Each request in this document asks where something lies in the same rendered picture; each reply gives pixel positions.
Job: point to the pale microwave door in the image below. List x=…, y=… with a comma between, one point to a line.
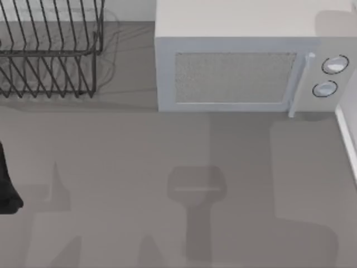
x=167, y=72

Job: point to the pale microwave oven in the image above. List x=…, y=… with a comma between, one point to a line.
x=240, y=19

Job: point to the small white microwave knob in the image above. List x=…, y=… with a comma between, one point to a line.
x=324, y=88

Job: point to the large white microwave knob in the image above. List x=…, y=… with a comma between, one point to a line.
x=334, y=64

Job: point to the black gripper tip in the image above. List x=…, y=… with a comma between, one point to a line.
x=6, y=190

